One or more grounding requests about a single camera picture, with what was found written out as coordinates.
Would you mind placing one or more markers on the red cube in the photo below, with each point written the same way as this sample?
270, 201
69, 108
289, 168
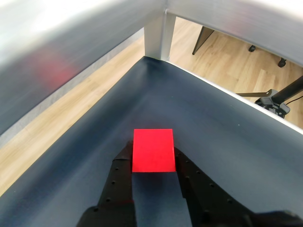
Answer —
154, 151

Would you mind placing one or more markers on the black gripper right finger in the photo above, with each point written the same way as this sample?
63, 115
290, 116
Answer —
208, 201

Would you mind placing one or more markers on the grey table mat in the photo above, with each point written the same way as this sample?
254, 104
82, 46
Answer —
213, 130

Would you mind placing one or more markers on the black tripod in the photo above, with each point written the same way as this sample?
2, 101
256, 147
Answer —
272, 104

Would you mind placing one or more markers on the silver aluminium frame rail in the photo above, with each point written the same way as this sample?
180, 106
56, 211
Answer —
71, 35

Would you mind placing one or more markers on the dark desk panel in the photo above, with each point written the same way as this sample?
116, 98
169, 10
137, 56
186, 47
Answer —
201, 40

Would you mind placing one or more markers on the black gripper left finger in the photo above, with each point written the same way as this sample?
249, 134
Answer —
116, 189

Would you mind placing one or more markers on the black office chair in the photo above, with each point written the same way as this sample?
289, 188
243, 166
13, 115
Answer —
281, 62

